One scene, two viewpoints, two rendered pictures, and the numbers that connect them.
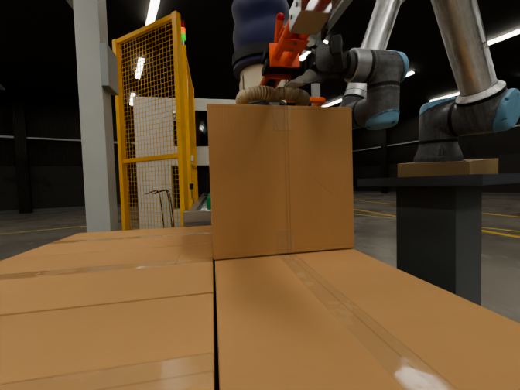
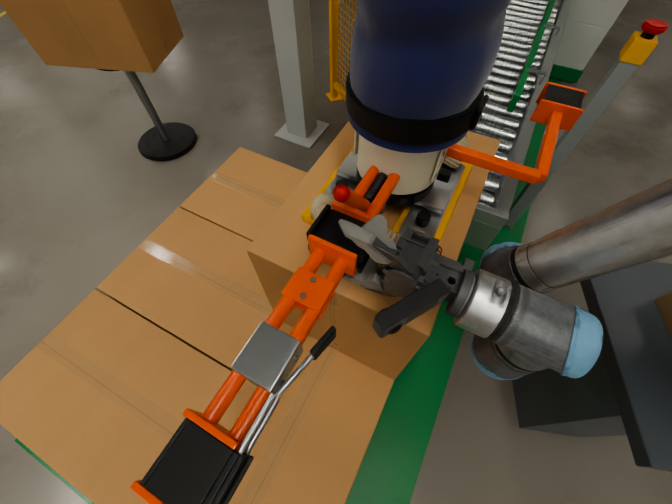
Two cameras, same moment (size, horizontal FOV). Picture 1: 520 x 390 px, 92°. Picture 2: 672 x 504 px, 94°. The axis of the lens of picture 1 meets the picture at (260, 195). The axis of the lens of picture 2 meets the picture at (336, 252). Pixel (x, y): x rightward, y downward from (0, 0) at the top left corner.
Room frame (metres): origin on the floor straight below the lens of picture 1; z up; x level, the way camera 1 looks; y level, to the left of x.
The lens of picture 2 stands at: (0.48, -0.24, 1.50)
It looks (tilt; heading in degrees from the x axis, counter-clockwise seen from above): 58 degrees down; 38
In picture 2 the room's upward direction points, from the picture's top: straight up
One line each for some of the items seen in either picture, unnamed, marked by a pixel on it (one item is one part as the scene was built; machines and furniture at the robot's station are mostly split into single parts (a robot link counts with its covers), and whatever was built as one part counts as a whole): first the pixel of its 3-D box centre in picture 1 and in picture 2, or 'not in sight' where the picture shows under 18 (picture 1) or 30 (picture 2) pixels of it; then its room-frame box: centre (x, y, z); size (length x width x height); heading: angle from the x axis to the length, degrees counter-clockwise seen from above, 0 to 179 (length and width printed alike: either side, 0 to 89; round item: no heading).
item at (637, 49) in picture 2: not in sight; (556, 156); (2.02, -0.33, 0.50); 0.07 x 0.07 x 1.00; 11
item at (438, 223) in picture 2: not in sight; (432, 200); (0.98, -0.12, 0.97); 0.34 x 0.10 x 0.05; 10
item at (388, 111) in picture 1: (379, 107); (507, 342); (0.79, -0.37, 0.96); 0.12 x 0.09 x 0.12; 25
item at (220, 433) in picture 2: not in sight; (194, 464); (0.37, -0.13, 1.08); 0.08 x 0.07 x 0.05; 10
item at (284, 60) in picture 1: (280, 62); (343, 238); (0.72, -0.07, 1.08); 0.10 x 0.08 x 0.06; 100
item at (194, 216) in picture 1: (250, 213); (414, 189); (1.36, 0.06, 0.58); 0.70 x 0.03 x 0.06; 101
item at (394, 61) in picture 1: (381, 68); (539, 329); (0.77, -0.38, 1.07); 0.12 x 0.09 x 0.10; 101
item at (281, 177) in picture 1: (263, 182); (379, 236); (0.97, -0.01, 0.75); 0.60 x 0.40 x 0.40; 11
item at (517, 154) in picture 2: not in sight; (538, 83); (2.57, -0.05, 0.50); 2.31 x 0.05 x 0.19; 11
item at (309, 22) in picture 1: (309, 12); (269, 358); (0.51, -0.11, 1.07); 0.07 x 0.07 x 0.04; 10
